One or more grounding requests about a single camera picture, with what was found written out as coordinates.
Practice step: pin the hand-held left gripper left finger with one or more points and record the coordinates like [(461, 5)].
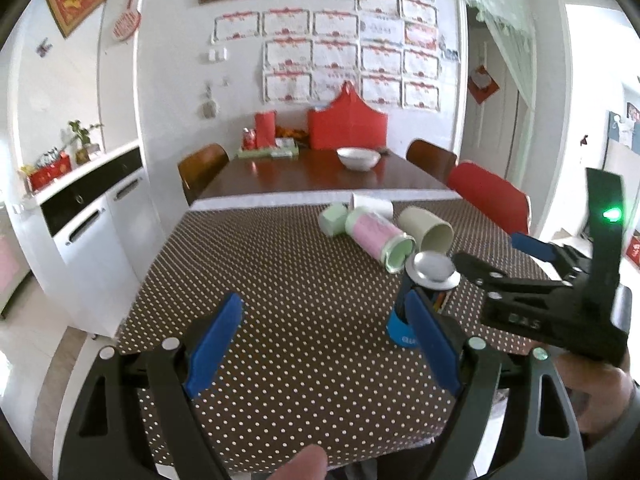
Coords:
[(212, 347)]

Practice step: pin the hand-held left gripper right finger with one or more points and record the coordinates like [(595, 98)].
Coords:
[(432, 342)]

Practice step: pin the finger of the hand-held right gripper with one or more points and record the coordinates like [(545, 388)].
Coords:
[(532, 248), (475, 265)]

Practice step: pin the blue cup with metal base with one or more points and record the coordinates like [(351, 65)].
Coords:
[(431, 267)]

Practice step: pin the person's right forearm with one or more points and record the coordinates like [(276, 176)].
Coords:
[(617, 440)]

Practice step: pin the cream cup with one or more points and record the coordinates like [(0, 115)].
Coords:
[(425, 230)]

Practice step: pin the pink and green cup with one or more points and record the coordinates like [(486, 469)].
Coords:
[(372, 232)]

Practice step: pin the white cup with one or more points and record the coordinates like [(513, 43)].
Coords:
[(372, 204)]

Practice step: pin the small green cup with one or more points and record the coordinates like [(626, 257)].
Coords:
[(332, 220)]

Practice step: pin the person's right hand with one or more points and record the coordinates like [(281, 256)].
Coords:
[(597, 395)]

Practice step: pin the person's left hand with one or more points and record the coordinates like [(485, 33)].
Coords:
[(300, 465)]

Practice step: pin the red chair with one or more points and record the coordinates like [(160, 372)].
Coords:
[(492, 197)]

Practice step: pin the brown polka dot tablecloth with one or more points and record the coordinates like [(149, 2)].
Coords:
[(300, 280)]

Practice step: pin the brown wooden chair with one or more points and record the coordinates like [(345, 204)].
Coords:
[(431, 157), (201, 167)]

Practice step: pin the grey notice board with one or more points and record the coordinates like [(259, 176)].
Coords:
[(622, 135)]

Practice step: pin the white bowl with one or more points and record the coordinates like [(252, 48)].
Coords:
[(357, 157)]

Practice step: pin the white sideboard cabinet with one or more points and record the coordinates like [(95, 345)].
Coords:
[(90, 230)]

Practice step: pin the red door decoration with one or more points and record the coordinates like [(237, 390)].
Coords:
[(483, 83)]

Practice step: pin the red gift bag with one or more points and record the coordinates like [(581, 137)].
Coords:
[(347, 127)]

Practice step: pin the dark wooden dining table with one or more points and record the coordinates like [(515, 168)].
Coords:
[(310, 172)]

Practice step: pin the green tray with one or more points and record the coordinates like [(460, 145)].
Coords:
[(270, 151)]

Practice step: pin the red drink can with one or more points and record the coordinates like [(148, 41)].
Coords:
[(248, 138)]

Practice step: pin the oranges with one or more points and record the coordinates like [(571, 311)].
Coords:
[(290, 133)]

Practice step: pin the white lace curtain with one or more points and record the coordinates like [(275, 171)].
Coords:
[(495, 12)]

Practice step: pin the red box with flowers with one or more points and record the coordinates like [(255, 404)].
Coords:
[(47, 172)]

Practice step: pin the potted green plant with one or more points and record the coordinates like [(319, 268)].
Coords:
[(82, 140)]

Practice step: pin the group of wall certificates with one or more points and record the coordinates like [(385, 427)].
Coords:
[(340, 55)]

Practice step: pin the white light switch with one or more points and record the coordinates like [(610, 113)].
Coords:
[(216, 54)]

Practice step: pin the red round wall ornament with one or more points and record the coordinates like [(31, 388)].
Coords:
[(125, 24)]

